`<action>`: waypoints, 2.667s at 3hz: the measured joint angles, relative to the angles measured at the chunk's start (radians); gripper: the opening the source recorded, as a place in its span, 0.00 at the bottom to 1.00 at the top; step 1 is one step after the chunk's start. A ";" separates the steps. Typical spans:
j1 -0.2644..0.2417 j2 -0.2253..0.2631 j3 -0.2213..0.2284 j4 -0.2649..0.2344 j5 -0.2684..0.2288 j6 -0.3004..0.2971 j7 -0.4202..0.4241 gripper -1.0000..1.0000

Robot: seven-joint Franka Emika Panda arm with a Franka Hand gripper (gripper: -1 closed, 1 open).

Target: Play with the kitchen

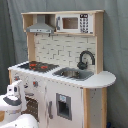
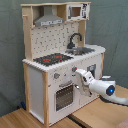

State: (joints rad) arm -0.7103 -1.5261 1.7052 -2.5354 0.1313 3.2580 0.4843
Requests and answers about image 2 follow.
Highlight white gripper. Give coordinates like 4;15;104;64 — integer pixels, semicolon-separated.
75;69;94;96

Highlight white oven door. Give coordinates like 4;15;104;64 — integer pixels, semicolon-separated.
48;79;81;125

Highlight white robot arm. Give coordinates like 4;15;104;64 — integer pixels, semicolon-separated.
75;69;128;106

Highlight wooden toy kitchen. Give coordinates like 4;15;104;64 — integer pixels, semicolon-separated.
22;2;105;127

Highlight right red stove knob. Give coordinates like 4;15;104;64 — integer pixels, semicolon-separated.
71;65;79;73

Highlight red stove knob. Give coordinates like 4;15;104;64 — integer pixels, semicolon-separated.
71;65;79;73
54;73;60;79

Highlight metal toy sink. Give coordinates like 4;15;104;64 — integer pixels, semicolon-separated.
65;47;95;55

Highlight left red stove knob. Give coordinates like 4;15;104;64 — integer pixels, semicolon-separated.
54;73;60;79

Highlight black toy faucet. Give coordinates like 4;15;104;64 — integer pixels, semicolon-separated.
67;32;83;50

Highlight black toy stovetop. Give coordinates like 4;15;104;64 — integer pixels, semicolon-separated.
34;53;70;66

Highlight toy microwave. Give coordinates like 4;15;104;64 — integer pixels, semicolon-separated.
67;3;90;21

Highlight grey range hood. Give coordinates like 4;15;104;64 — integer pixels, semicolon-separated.
35;5;64;27

